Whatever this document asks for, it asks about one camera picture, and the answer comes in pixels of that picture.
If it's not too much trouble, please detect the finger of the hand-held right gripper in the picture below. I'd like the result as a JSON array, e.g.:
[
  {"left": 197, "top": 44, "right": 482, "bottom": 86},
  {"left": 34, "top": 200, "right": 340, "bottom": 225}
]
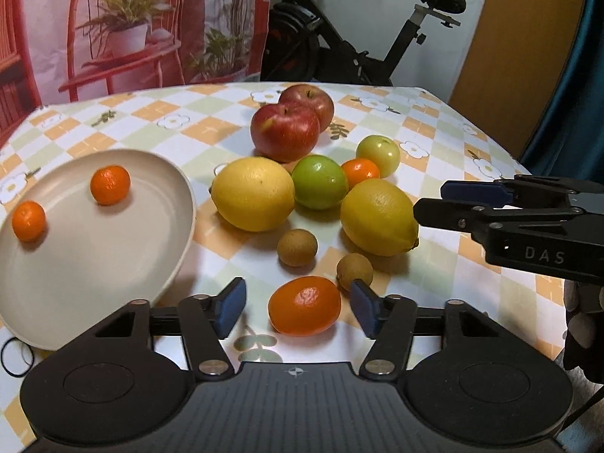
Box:
[
  {"left": 440, "top": 174, "right": 604, "bottom": 211},
  {"left": 414, "top": 197, "right": 583, "bottom": 237}
]

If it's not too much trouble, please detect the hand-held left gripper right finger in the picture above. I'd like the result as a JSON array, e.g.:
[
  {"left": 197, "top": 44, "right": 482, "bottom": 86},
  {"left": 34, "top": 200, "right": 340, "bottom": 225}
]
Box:
[{"left": 351, "top": 279, "right": 539, "bottom": 382}]

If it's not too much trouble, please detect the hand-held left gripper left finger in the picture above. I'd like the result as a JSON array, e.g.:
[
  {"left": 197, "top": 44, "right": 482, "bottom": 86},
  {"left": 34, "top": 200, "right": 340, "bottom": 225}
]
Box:
[{"left": 57, "top": 277, "right": 247, "bottom": 381}]

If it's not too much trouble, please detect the small brown round fruit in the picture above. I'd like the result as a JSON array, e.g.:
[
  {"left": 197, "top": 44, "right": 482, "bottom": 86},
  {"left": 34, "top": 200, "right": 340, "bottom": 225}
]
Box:
[
  {"left": 336, "top": 252, "right": 374, "bottom": 292},
  {"left": 277, "top": 228, "right": 319, "bottom": 269}
]

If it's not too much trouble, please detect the large mandarin orange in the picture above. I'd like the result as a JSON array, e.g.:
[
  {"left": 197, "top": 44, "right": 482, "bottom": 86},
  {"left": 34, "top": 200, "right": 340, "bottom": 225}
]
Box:
[{"left": 268, "top": 276, "right": 342, "bottom": 337}]

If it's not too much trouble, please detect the yellow lemon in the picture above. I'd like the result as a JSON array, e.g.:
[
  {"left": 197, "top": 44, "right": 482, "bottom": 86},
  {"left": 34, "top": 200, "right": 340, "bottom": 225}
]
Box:
[
  {"left": 210, "top": 157, "right": 296, "bottom": 233},
  {"left": 340, "top": 178, "right": 421, "bottom": 256}
]

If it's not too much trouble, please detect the yellow-green apple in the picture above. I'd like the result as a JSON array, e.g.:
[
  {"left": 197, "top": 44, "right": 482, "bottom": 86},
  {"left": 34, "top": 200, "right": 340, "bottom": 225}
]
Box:
[{"left": 355, "top": 135, "right": 402, "bottom": 176}]

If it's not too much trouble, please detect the small tangerine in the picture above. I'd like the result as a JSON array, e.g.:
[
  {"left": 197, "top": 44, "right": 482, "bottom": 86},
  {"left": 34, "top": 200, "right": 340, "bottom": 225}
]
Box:
[
  {"left": 89, "top": 165, "right": 132, "bottom": 206},
  {"left": 12, "top": 200, "right": 48, "bottom": 242},
  {"left": 341, "top": 158, "right": 381, "bottom": 190}
]

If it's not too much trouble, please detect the green apple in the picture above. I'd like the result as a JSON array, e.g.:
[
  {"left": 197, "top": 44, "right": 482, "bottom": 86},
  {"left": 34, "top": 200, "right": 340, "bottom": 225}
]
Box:
[{"left": 291, "top": 155, "right": 350, "bottom": 211}]

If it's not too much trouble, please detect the beige plate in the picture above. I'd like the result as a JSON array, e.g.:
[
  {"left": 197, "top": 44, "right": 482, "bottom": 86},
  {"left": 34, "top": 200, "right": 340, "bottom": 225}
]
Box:
[{"left": 0, "top": 148, "right": 197, "bottom": 351}]

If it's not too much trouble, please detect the red apple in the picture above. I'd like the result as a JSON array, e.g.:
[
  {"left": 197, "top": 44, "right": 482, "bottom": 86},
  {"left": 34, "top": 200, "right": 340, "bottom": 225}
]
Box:
[
  {"left": 278, "top": 84, "right": 335, "bottom": 134},
  {"left": 250, "top": 103, "right": 320, "bottom": 163}
]

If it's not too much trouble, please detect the person's right hand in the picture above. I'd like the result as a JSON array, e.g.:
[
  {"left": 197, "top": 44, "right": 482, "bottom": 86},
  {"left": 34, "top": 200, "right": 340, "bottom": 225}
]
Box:
[{"left": 561, "top": 278, "right": 604, "bottom": 384}]

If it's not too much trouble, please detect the blue curtain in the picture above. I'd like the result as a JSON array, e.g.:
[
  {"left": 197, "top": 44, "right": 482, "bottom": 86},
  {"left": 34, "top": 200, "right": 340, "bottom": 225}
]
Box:
[{"left": 519, "top": 0, "right": 604, "bottom": 182}]

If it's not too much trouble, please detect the orange wooden door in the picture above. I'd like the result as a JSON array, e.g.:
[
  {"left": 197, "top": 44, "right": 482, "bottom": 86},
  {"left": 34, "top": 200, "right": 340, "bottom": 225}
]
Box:
[{"left": 448, "top": 0, "right": 590, "bottom": 161}]

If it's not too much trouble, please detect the black rubber band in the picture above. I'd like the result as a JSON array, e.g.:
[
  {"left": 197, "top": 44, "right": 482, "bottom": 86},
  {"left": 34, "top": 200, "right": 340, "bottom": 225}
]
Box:
[{"left": 0, "top": 337, "right": 35, "bottom": 379}]

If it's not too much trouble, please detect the black exercise bike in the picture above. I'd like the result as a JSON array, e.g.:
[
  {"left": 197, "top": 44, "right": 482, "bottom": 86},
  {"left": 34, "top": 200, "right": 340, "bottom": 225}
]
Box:
[{"left": 260, "top": 0, "right": 468, "bottom": 88}]

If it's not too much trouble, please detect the printed red chair backdrop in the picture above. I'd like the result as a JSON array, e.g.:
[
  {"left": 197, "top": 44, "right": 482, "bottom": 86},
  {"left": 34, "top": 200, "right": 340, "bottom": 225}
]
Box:
[{"left": 0, "top": 0, "right": 279, "bottom": 140}]

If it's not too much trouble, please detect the black cable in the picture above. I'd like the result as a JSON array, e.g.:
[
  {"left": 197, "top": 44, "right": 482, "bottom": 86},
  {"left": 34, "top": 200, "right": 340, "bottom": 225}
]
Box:
[{"left": 561, "top": 387, "right": 604, "bottom": 435}]

